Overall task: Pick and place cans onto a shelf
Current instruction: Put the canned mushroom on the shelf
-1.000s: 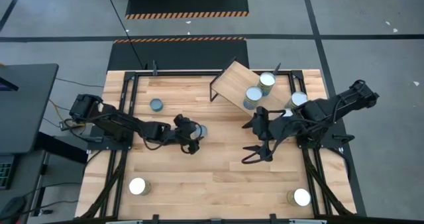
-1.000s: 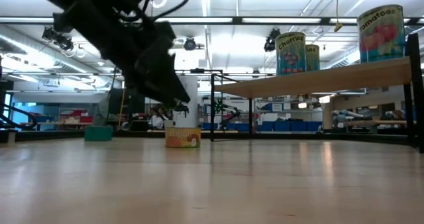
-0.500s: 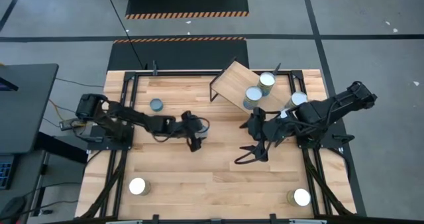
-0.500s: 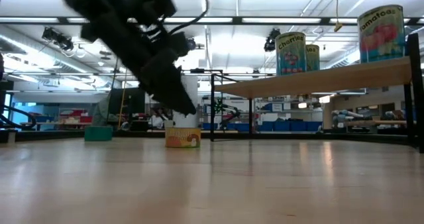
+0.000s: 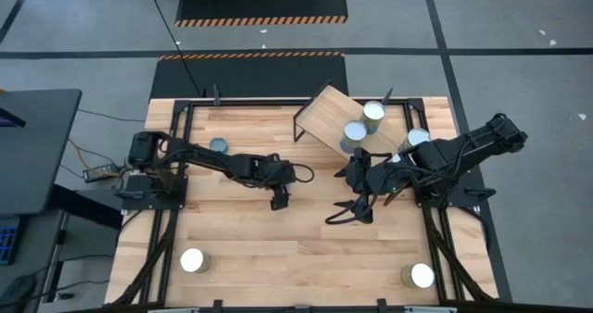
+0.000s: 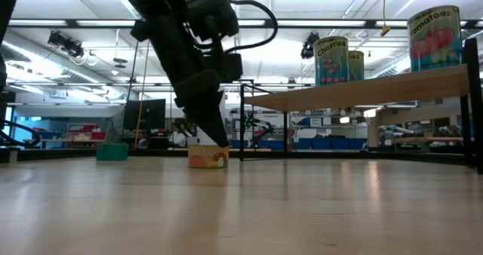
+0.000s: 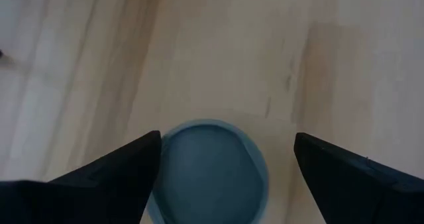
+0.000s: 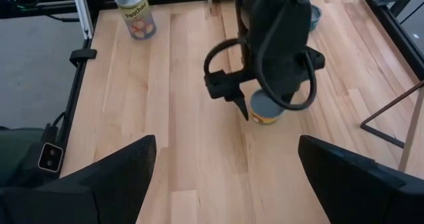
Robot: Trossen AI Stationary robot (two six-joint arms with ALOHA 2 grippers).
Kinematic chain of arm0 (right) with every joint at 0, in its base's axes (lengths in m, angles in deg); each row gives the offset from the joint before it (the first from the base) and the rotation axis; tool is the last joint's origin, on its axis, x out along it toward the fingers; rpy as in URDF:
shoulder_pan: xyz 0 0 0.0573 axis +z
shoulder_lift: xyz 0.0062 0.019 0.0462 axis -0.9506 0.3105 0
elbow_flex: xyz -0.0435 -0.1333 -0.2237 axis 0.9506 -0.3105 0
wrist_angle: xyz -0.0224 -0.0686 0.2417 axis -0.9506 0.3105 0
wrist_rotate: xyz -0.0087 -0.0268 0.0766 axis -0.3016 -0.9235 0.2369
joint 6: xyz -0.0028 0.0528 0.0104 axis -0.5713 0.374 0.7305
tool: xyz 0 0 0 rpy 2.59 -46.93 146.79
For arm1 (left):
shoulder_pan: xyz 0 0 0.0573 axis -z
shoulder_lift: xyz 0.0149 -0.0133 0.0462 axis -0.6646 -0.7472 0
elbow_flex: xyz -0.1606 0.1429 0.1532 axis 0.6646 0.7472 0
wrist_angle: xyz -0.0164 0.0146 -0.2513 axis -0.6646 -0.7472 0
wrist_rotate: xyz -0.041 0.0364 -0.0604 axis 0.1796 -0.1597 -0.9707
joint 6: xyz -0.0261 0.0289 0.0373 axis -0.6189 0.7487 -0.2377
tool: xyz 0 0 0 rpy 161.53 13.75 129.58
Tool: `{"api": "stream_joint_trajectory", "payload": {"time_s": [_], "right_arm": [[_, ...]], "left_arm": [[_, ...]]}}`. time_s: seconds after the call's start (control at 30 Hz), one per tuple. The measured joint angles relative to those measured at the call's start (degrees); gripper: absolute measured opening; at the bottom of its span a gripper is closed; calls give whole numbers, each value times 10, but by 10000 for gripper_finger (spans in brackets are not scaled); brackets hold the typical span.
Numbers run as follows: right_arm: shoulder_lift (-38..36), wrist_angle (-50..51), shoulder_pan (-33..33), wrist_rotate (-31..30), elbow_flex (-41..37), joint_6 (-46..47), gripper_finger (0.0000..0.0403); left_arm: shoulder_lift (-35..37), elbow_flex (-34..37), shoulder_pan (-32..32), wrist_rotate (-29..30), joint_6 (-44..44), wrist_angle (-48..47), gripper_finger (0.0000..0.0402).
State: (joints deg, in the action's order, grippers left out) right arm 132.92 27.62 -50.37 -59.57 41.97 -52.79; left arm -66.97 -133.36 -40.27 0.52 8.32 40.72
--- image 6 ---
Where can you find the yellow hanging tag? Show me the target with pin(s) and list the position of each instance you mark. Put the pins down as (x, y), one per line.
(385, 30)

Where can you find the short green tin can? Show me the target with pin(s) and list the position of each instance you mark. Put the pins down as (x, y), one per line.
(112, 152)

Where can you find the small orange food box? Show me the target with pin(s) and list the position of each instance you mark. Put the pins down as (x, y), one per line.
(208, 157)

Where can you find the black metal table frame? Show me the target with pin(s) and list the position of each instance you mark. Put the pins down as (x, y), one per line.
(56, 155)

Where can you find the person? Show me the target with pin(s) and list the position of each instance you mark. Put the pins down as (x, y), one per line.
(177, 138)

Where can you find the wooden shelf with black legs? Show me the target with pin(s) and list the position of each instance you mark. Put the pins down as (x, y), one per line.
(358, 91)

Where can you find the black computer monitor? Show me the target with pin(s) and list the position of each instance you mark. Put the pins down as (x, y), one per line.
(147, 113)

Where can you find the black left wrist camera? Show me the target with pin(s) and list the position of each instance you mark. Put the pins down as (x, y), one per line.
(211, 10)

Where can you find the red storage box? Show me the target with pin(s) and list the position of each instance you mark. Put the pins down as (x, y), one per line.
(85, 128)
(98, 136)

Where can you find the blue tomatoes tin can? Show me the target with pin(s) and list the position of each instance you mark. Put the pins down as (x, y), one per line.
(434, 40)

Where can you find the black background robot arm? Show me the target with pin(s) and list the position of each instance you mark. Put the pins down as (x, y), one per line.
(264, 126)

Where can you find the black overhead light rail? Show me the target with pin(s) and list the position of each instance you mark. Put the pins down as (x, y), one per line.
(71, 22)

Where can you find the black ceiling-mounted device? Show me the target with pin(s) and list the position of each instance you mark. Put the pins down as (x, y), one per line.
(307, 51)
(69, 47)

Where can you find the blue storage bin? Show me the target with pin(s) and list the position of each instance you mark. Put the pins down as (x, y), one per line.
(357, 144)
(273, 145)
(339, 144)
(305, 144)
(320, 144)

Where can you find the blue cherries tin can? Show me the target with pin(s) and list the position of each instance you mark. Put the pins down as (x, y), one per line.
(356, 66)
(331, 60)

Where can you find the wooden workbench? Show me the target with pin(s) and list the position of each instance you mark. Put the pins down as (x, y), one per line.
(56, 140)
(426, 139)

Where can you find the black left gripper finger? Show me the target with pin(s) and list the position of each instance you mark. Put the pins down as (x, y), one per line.
(211, 119)

